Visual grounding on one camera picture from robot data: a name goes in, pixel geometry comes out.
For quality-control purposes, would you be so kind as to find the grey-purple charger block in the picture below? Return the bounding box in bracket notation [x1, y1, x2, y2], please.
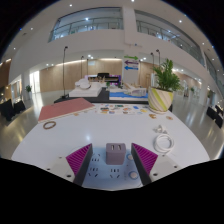
[105, 142, 127, 165]

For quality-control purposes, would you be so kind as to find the light blue power strip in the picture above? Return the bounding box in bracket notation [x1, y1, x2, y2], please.
[81, 151, 145, 192]

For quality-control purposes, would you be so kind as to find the potted plant in striped pot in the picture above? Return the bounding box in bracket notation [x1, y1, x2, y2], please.
[147, 58, 183, 114]

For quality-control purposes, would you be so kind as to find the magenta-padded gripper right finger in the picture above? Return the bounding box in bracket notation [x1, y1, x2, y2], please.
[130, 142, 181, 186]

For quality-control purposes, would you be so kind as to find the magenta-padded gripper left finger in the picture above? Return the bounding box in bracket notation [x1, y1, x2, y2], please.
[44, 143, 94, 187]

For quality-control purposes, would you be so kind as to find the black lamp pole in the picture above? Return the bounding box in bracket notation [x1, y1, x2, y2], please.
[61, 45, 70, 99]

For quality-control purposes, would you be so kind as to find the group of dark seats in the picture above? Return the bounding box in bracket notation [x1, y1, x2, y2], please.
[206, 104, 224, 129]

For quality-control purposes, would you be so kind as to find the pink flat board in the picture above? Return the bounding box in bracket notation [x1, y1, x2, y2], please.
[37, 97, 96, 124]

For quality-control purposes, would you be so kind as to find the small distant potted plant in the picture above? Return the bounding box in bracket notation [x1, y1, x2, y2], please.
[24, 84, 33, 100]

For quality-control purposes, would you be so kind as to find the black display platform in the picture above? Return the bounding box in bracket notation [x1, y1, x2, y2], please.
[53, 87, 149, 105]

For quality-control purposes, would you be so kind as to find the group of dark chairs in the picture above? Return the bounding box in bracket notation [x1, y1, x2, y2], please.
[0, 98, 27, 122]

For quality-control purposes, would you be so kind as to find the white coiled cable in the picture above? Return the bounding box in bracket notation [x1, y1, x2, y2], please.
[153, 124, 175, 154]

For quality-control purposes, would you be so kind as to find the blue-based white building model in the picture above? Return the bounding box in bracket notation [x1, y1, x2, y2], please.
[108, 81, 149, 101]

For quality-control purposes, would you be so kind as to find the sign with coloured arrows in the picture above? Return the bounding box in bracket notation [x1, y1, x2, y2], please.
[123, 54, 140, 72]

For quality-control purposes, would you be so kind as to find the sheet of colourful stickers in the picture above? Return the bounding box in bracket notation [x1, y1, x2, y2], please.
[96, 103, 150, 116]

